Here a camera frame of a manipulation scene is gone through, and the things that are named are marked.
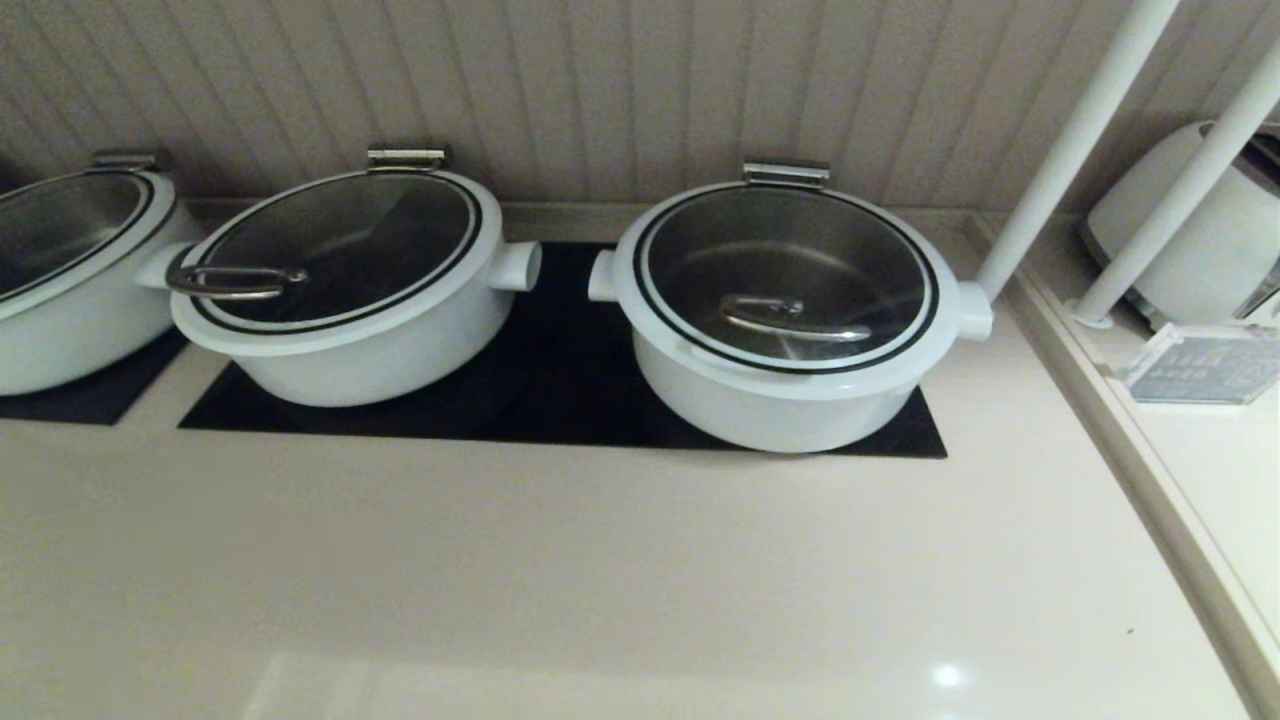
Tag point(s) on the clear acrylic sign holder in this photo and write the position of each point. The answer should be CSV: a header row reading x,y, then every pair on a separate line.
x,y
1200,365

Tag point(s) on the white round cooking pot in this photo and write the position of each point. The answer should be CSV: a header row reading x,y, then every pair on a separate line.
x,y
380,370
780,420
70,350

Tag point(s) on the white slanted pole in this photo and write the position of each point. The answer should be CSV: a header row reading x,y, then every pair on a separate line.
x,y
1080,140
1170,200

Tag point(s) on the glass lid with white rim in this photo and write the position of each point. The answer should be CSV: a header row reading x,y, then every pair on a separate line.
x,y
60,220
690,240
340,230

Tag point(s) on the white countertop appliance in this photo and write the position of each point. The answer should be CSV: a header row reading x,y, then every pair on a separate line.
x,y
1210,250

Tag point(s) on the wide black induction cooktop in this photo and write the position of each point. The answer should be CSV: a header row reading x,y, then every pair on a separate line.
x,y
560,400

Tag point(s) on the small black induction cooktop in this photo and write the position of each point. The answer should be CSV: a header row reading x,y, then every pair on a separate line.
x,y
90,395

